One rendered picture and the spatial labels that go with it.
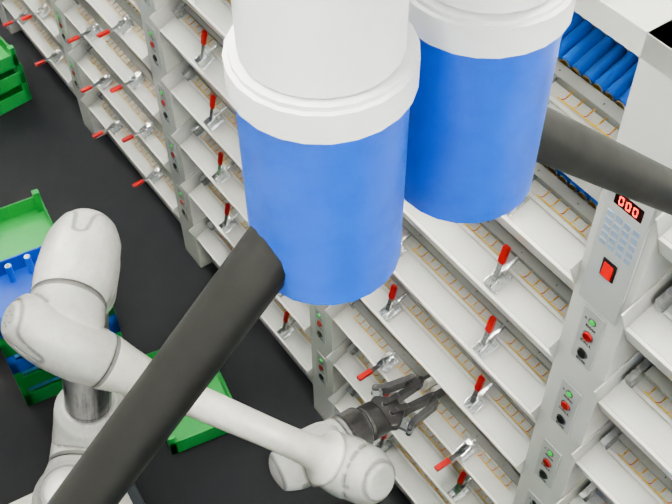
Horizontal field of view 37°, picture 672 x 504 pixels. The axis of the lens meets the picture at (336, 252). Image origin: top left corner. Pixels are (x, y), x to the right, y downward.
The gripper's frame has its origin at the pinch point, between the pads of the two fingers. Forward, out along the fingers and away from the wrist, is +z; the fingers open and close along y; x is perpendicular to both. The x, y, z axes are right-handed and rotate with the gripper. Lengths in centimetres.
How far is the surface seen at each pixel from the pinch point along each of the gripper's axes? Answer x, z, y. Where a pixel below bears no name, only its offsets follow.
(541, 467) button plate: 18.7, -8.2, 32.8
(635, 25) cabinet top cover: 111, -20, 27
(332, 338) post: -16.9, -3.2, -31.7
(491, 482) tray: -7.6, -2.4, 21.3
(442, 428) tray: -7.7, -2.5, 5.9
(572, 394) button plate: 45, -12, 34
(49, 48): -45, 3, -206
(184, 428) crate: -64, -30, -56
